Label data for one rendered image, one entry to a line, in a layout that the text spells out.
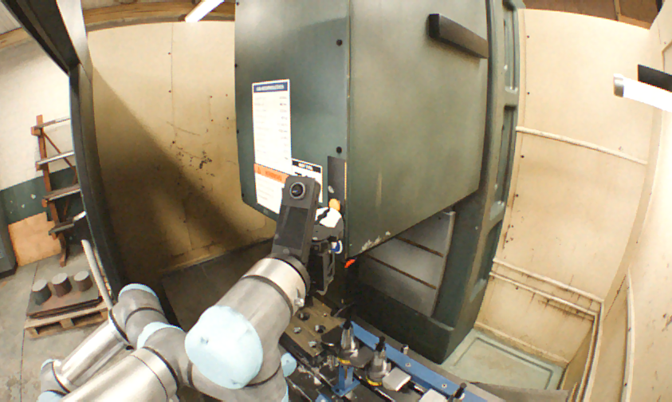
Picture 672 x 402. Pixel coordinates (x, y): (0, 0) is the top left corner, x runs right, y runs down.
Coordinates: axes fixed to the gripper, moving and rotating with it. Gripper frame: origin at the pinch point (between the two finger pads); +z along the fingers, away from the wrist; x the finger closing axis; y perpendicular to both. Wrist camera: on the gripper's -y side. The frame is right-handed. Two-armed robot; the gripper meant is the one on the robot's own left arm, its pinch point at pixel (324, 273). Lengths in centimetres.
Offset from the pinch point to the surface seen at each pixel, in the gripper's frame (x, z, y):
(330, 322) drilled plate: -0.3, 2.5, 25.5
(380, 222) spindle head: 32.5, -11.9, -33.9
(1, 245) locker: -383, -289, 73
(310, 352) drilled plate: 7.2, -13.6, 25.4
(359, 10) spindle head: 32, -19, -74
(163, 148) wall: -100, -28, -36
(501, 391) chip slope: 70, 39, 53
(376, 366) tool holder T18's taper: 40.0, -18.0, -0.1
